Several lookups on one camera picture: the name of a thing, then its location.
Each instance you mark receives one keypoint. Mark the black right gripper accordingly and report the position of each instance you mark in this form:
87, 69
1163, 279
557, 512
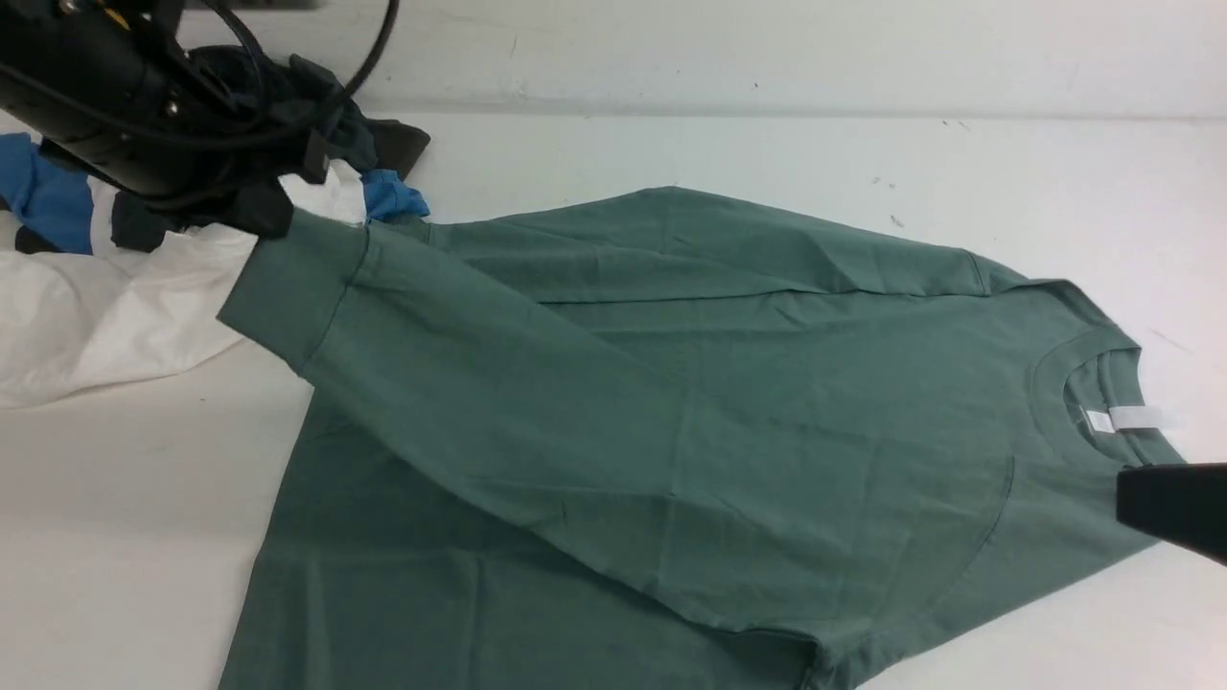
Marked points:
1181, 505

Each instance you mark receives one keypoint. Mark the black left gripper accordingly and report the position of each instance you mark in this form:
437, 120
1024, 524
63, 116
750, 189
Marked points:
137, 113

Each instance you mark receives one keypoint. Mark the green long-sleeved shirt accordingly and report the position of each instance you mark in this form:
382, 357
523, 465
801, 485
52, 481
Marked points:
668, 440

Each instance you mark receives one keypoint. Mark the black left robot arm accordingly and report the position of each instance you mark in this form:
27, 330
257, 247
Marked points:
24, 23

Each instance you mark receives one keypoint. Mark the blue shirt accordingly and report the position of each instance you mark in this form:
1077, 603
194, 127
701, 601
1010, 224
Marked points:
58, 211

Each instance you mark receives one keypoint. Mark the white shirt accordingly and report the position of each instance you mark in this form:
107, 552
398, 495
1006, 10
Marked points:
71, 322

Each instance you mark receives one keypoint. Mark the white neck label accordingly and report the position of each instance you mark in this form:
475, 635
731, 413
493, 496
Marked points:
1124, 418

